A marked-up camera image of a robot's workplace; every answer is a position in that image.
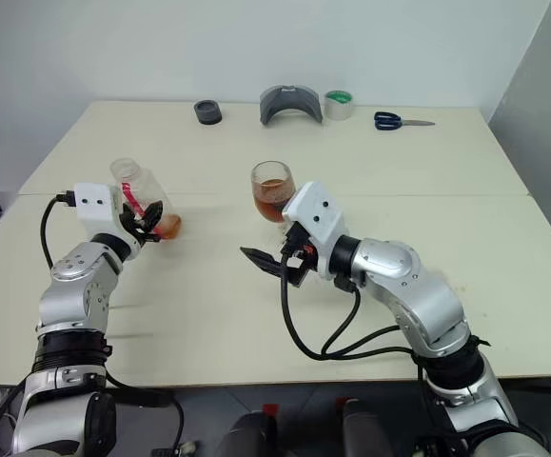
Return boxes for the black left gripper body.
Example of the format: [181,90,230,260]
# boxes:
[117,204,148,246]

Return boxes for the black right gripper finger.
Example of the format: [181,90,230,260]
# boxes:
[239,246,286,278]

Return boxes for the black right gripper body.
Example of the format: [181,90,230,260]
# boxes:
[279,223,322,288]

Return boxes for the clear plastic bottle red label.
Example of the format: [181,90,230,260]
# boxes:
[108,157,184,242]

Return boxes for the clear wine glass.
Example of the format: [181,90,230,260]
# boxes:
[249,160,297,235]

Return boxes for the grey curved visor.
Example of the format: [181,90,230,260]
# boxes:
[259,84,325,128]

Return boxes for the clear tape roll green core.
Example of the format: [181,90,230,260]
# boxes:
[324,89,356,122]

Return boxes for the dark rounded shape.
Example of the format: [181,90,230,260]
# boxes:
[216,410,277,457]

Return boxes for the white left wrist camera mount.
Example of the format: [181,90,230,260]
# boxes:
[72,182,143,262]

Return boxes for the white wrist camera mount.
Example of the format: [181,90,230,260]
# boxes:
[72,182,143,262]
[282,180,348,280]

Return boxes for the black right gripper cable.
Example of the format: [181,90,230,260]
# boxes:
[279,251,422,363]

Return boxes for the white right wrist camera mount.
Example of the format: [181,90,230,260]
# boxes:
[282,180,348,280]

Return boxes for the black right forearm cable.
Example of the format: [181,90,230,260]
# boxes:
[320,275,403,358]

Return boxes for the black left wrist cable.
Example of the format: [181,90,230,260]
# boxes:
[40,189,78,270]

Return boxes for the black round ring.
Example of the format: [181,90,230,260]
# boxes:
[193,99,224,127]

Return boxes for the blue handled scissors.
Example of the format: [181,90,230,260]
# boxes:
[373,110,437,131]

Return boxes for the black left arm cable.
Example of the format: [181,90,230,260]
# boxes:
[98,370,187,451]

